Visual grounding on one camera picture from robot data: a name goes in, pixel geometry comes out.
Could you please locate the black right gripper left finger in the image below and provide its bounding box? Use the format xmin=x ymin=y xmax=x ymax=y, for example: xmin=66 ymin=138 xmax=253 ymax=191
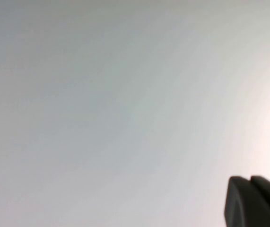
xmin=224 ymin=176 xmax=270 ymax=227

